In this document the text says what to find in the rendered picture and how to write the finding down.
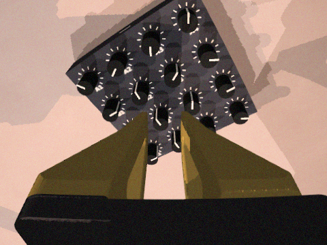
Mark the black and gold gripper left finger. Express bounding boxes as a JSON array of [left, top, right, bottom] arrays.
[[27, 112, 149, 199]]

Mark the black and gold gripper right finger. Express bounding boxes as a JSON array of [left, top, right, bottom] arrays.
[[181, 111, 302, 199]]

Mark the black knob box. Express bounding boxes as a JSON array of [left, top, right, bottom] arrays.
[[65, 0, 257, 165]]

